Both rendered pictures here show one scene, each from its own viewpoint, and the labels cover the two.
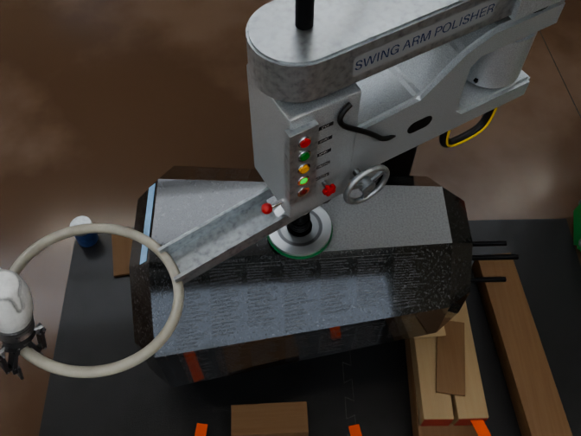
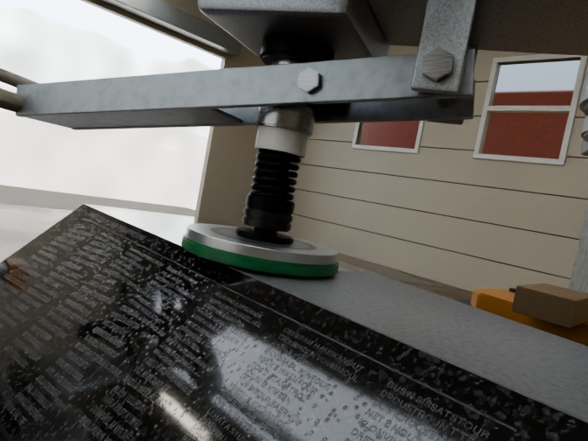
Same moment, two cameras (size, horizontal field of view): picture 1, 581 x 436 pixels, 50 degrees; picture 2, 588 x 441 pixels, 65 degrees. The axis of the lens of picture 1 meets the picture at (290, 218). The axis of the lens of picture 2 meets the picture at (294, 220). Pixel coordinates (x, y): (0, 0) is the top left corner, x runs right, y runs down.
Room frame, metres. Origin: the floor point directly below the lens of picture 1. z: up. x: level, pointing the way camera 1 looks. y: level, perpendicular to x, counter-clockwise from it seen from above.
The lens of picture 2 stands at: (0.70, -0.56, 0.93)
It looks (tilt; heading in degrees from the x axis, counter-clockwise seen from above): 3 degrees down; 51
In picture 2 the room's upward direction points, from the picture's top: 11 degrees clockwise
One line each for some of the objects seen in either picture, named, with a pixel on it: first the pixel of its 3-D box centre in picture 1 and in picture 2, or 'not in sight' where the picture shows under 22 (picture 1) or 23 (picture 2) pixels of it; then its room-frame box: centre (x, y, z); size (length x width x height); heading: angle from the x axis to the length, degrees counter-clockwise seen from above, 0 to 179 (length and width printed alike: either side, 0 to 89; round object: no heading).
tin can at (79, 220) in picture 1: (84, 232); not in sight; (1.51, 0.98, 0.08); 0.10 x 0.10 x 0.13
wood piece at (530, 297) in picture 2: not in sight; (556, 303); (1.68, -0.19, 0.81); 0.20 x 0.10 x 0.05; 9
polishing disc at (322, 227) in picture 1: (299, 227); (262, 242); (1.07, -0.03, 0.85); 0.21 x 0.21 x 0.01
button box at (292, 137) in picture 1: (301, 164); not in sight; (0.94, -0.03, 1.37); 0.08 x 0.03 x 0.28; 120
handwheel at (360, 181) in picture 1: (359, 176); not in sight; (1.03, -0.19, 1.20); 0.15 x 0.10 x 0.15; 120
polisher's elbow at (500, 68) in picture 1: (495, 43); not in sight; (1.40, -0.60, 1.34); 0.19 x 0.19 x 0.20
